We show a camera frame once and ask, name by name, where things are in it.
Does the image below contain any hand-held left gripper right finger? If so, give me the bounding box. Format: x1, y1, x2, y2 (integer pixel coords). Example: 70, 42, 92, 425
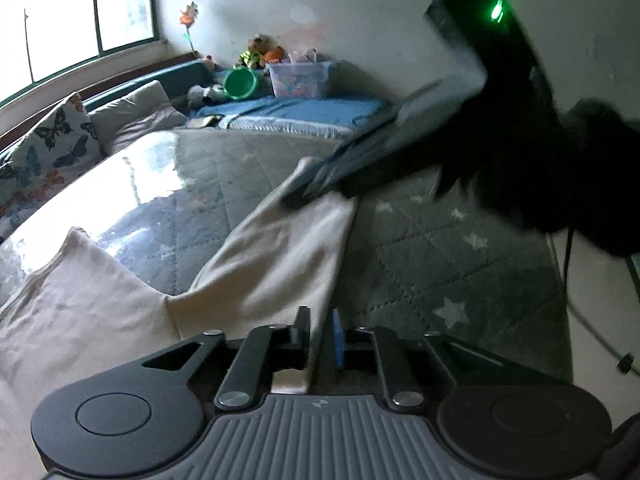
330, 309, 556, 411

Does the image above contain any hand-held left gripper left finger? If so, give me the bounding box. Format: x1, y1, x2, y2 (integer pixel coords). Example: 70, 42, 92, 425
140, 306, 313, 411

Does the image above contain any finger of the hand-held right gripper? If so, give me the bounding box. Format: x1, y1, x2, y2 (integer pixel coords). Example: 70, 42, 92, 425
295, 156, 333, 183
281, 180, 360, 212

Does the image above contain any cream garment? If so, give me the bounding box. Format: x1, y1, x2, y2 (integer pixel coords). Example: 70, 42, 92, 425
0, 191, 362, 480

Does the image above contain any blue quilted blanket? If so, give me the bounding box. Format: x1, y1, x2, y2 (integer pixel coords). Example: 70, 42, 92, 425
192, 96, 392, 137

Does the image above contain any clear plastic storage box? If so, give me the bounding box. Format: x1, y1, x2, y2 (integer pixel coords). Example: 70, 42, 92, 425
267, 60, 334, 101

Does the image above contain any green plastic bucket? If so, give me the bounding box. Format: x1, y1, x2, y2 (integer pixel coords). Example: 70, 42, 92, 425
222, 66, 262, 102

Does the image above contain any yellow green stuffed toy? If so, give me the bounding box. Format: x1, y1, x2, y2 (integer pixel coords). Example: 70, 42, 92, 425
237, 34, 268, 69

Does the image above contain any grey stuffed toy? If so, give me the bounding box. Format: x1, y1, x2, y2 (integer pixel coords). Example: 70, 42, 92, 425
187, 84, 226, 107

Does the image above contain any beige cushion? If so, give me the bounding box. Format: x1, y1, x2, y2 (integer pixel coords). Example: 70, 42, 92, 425
89, 80, 192, 157

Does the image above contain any teal sofa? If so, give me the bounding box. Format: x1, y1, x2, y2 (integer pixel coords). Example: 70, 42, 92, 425
0, 56, 393, 241

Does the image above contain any colourful pinwheel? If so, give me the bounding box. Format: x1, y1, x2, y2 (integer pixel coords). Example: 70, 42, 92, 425
179, 2, 202, 59

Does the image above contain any butterfly print pillow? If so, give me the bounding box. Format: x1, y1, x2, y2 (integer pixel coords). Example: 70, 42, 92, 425
27, 92, 104, 173
0, 157, 81, 242

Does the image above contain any green framed window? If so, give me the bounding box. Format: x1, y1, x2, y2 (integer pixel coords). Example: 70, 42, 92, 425
0, 0, 157, 107

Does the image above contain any black cable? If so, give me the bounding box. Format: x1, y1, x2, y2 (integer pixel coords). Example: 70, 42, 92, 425
562, 227, 633, 373

